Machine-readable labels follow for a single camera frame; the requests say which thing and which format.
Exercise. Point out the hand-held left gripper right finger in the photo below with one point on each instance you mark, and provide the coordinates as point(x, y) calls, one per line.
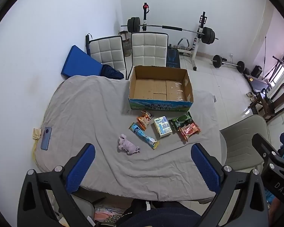
point(206, 167)

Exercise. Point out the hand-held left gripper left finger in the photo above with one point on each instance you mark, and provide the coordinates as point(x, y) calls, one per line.
point(81, 167)

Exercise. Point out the red snack packet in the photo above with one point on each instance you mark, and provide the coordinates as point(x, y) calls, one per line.
point(188, 131)

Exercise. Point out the purple plush toy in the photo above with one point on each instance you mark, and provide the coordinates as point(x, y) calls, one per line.
point(127, 145)

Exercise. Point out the green snack packet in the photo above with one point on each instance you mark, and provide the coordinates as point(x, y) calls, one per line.
point(181, 120)

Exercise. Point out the white green small box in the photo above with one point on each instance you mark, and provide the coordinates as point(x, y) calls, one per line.
point(163, 126)

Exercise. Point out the long blue snack packet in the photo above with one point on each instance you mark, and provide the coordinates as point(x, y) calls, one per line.
point(142, 134)

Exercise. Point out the orange snack packet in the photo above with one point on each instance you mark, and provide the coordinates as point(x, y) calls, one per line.
point(144, 120)

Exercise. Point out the cardboard box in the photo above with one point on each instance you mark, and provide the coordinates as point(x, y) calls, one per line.
point(156, 87)

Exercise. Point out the person's right forearm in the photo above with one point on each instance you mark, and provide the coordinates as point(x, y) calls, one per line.
point(275, 205)

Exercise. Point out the grey moulded chair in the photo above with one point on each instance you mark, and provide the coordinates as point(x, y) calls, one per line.
point(246, 132)

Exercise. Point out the dark wooden chair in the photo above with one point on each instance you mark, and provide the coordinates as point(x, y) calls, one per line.
point(274, 99)

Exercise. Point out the blue smartphone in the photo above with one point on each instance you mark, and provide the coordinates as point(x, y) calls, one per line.
point(46, 138)

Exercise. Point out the pair of slippers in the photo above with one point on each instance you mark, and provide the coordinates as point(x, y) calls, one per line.
point(250, 95)

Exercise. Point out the patterned cloth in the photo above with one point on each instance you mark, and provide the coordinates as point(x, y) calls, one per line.
point(106, 215)

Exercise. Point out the yellow cloth tag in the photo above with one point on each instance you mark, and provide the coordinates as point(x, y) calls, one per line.
point(36, 133)

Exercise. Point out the grey blanket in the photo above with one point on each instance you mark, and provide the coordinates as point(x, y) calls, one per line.
point(97, 111)

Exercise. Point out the treadmill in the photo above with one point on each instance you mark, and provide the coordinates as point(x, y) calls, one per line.
point(258, 81)

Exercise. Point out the person's dark clothing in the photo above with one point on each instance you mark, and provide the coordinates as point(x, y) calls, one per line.
point(156, 215)

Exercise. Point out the black speaker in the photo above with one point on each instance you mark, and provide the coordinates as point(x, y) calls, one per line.
point(258, 72)

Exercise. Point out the black weight plates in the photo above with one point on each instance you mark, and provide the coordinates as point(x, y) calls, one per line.
point(246, 71)

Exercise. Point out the short barbell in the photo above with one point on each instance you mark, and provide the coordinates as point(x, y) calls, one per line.
point(227, 63)

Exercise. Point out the dark blue bag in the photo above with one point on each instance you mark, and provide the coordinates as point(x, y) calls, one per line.
point(111, 72)

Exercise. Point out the blue foam mat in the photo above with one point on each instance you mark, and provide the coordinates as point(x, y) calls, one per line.
point(81, 63)

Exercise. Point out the black weight bench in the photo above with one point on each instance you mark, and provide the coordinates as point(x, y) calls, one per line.
point(172, 58)

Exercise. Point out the white quilted chair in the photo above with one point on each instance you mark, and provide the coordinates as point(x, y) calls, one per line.
point(106, 52)
point(149, 49)

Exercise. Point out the brown jug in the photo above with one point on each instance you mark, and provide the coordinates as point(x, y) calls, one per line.
point(125, 45)

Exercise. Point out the long barbell with black plates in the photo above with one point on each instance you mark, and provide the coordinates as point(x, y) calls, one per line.
point(135, 24)

